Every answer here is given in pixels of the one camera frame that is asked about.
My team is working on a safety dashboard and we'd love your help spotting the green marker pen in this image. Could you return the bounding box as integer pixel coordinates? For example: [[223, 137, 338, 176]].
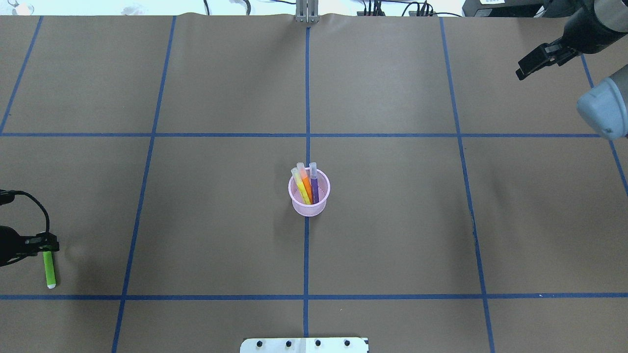
[[43, 251, 57, 290]]

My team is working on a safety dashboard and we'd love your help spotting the yellow marker pen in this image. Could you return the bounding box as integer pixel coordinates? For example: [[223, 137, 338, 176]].
[[291, 167, 312, 205]]

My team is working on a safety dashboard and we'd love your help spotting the orange marker pen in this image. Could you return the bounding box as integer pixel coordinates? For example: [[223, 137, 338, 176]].
[[296, 162, 314, 204]]

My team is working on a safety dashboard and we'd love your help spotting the purple marker pen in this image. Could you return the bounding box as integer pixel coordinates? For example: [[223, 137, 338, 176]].
[[309, 162, 320, 204]]

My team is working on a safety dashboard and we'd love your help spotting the pink mesh pen holder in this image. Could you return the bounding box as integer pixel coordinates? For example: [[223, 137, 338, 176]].
[[288, 170, 332, 217]]

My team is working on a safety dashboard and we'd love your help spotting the brown paper table mat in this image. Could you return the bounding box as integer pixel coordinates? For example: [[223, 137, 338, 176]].
[[1, 13, 627, 353]]

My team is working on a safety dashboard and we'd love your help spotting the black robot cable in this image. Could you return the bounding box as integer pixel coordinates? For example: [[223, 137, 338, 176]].
[[0, 190, 51, 235]]

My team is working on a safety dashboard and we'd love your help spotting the aluminium frame post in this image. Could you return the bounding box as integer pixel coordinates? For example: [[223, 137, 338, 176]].
[[294, 0, 320, 24]]

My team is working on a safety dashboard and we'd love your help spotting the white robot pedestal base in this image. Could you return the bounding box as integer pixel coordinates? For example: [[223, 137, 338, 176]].
[[239, 337, 370, 353]]

